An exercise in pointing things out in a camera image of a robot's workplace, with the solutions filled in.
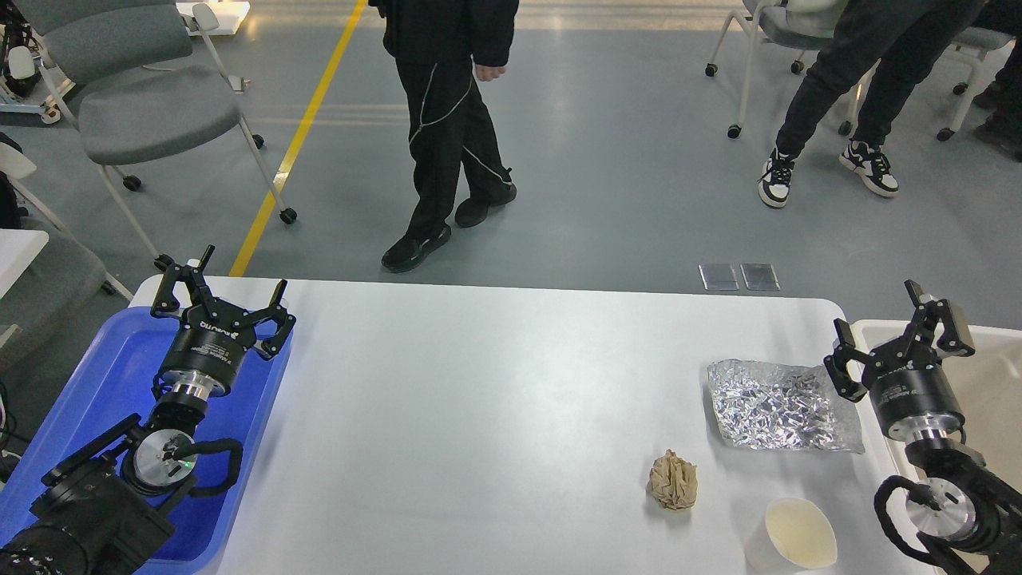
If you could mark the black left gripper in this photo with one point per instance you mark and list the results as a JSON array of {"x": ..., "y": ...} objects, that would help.
[{"x": 204, "y": 351}]

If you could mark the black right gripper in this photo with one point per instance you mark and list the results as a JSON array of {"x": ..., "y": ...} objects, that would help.
[{"x": 908, "y": 388}]

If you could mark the white paper cup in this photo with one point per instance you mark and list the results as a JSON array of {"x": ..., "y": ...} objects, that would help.
[{"x": 793, "y": 536}]

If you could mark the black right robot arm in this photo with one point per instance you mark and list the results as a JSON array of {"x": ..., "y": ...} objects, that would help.
[{"x": 959, "y": 506}]

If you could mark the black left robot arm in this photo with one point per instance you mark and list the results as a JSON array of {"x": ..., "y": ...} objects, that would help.
[{"x": 140, "y": 466}]

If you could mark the beige plastic bin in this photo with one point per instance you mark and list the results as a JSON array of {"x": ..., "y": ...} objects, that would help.
[{"x": 987, "y": 386}]

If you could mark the blue plastic tray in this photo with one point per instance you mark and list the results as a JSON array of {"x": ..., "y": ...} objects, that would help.
[{"x": 113, "y": 381}]

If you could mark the crumpled aluminium foil sheet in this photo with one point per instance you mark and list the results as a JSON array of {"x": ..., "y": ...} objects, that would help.
[{"x": 770, "y": 406}]

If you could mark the right metal floor plate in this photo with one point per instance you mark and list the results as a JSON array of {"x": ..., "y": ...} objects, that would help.
[{"x": 760, "y": 277}]

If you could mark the metal floor plate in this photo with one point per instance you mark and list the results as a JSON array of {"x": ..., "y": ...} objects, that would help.
[
  {"x": 719, "y": 277},
  {"x": 760, "y": 277}
]

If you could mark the grey chair far left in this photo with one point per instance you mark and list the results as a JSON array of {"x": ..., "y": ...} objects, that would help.
[{"x": 58, "y": 281}]

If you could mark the left metal floor plate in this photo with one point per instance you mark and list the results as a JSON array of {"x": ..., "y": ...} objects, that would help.
[{"x": 719, "y": 277}]

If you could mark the white small table edge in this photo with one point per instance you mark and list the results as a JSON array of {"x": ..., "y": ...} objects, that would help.
[{"x": 19, "y": 248}]

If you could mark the grey office chair left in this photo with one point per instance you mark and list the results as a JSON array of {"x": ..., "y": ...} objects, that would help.
[{"x": 153, "y": 117}]

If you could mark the crumpled brown paper ball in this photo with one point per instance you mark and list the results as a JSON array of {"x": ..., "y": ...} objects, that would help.
[{"x": 673, "y": 482}]

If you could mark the grey chair far right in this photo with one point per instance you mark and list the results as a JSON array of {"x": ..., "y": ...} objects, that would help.
[{"x": 971, "y": 48}]

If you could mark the walking person in black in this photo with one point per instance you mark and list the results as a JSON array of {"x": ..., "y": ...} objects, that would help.
[{"x": 442, "y": 51}]

